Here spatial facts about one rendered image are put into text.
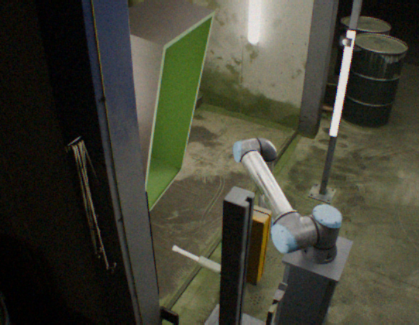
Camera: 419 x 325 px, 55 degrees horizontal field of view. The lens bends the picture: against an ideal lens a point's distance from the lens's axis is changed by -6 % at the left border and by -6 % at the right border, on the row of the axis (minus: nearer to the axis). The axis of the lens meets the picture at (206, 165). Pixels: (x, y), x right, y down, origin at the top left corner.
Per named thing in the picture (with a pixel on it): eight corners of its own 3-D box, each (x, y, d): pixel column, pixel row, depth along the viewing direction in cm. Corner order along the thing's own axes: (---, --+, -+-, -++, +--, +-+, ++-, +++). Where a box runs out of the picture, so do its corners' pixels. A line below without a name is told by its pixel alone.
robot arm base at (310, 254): (340, 244, 220) (344, 231, 215) (331, 268, 207) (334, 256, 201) (307, 233, 228) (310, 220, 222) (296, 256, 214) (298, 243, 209)
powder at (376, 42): (352, 33, 437) (352, 32, 436) (402, 39, 426) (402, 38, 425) (354, 50, 395) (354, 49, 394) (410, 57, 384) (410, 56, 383)
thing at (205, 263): (240, 289, 270) (247, 275, 253) (237, 295, 267) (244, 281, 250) (173, 258, 279) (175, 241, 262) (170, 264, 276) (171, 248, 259)
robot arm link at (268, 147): (272, 130, 248) (267, 221, 283) (252, 134, 245) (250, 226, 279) (281, 138, 239) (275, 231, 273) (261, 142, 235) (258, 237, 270)
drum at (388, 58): (338, 102, 489) (350, 30, 437) (386, 108, 478) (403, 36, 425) (338, 126, 443) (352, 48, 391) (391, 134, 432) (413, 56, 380)
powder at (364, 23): (395, 25, 466) (395, 24, 466) (381, 36, 432) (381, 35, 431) (352, 15, 493) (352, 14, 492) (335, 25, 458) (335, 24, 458)
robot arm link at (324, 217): (342, 243, 208) (349, 218, 198) (314, 252, 203) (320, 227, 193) (327, 224, 220) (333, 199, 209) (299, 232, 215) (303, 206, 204)
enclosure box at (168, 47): (93, 200, 267) (98, 23, 189) (139, 151, 312) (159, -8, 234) (140, 224, 261) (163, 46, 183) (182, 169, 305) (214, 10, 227)
